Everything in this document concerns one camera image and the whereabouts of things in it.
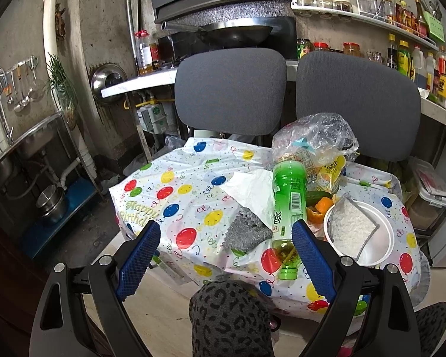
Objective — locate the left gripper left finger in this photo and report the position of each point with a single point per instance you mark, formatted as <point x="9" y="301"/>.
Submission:
<point x="81" y="310"/>

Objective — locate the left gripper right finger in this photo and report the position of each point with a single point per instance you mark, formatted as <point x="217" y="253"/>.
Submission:
<point x="388" y="327"/>

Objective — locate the white foam bowl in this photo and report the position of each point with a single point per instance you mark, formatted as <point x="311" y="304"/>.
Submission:
<point x="359" y="230"/>

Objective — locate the orange peel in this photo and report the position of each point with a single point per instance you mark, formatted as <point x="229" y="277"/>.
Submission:
<point x="316" y="214"/>

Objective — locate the yellow snack wrapper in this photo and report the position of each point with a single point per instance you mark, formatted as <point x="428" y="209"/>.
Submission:
<point x="328" y="176"/>

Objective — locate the green plastic bottle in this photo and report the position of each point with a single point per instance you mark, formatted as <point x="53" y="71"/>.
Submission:
<point x="289" y="189"/>

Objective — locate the grey scouring cloth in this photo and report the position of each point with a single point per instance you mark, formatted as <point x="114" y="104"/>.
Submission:
<point x="246" y="232"/>

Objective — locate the white paper napkin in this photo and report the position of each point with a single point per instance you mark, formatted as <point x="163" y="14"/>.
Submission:
<point x="253" y="191"/>

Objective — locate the clear plastic bag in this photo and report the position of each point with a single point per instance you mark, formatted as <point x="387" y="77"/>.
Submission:
<point x="315" y="141"/>

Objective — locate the green cucumber piece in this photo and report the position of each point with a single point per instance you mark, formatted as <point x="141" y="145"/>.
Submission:
<point x="313" y="197"/>

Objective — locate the hanging kitchen utensils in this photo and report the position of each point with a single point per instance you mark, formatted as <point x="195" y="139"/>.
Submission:
<point x="19" y="85"/>

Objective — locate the white kitchen counter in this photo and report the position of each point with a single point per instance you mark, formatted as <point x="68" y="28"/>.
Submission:
<point x="141" y="83"/>

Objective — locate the steel bowls under sink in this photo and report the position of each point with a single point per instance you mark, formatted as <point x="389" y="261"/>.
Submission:
<point x="52" y="204"/>

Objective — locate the white rice storage box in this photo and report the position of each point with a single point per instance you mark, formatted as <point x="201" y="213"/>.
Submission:
<point x="425" y="194"/>

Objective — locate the leopard pattern knee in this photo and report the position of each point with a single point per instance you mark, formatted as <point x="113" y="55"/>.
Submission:
<point x="226" y="320"/>

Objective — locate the stainless steel sink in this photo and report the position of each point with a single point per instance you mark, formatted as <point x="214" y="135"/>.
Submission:
<point x="27" y="145"/>

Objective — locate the balloon birthday tablecloth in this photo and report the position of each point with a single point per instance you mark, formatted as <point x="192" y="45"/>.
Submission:
<point x="182" y="192"/>

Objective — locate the right grey office chair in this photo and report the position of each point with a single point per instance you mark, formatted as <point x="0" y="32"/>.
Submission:
<point x="381" y="105"/>

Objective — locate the grey office chair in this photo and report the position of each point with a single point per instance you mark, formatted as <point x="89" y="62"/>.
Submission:
<point x="252" y="114"/>
<point x="381" y="105"/>

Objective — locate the green plant in vase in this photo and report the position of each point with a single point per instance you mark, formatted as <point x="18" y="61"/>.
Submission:
<point x="62" y="90"/>

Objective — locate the steel pot lid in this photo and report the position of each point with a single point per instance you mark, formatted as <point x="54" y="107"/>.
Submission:
<point x="106" y="76"/>

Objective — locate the green label sauce bottle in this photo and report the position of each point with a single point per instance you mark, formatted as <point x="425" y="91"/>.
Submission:
<point x="404" y="58"/>

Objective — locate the left grey office chair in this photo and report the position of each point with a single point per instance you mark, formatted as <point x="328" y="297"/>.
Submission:
<point x="252" y="114"/>

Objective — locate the cooking oil bottle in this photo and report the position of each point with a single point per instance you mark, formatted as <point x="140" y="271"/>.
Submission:
<point x="145" y="63"/>

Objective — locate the white drain pipe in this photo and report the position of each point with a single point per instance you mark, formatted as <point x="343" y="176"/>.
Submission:
<point x="52" y="16"/>

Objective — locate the black wok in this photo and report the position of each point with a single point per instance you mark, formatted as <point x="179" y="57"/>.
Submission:
<point x="227" y="37"/>

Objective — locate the wall spice shelf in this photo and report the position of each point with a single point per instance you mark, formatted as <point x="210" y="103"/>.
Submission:
<point x="366" y="19"/>

